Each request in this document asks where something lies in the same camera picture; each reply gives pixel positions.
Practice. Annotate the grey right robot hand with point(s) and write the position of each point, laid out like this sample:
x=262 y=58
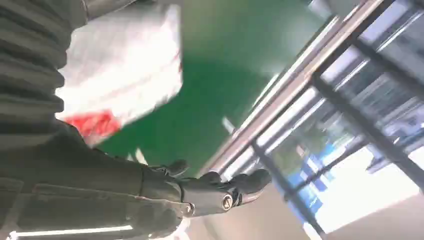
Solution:
x=82 y=185

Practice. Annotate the white parcel with red print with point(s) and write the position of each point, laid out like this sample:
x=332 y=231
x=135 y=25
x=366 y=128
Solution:
x=126 y=66

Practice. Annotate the grey ribbed right arm sleeve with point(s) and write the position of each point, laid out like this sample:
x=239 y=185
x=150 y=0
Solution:
x=30 y=66

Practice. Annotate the dark framed glass wall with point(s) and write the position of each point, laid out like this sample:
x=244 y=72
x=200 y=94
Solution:
x=348 y=109

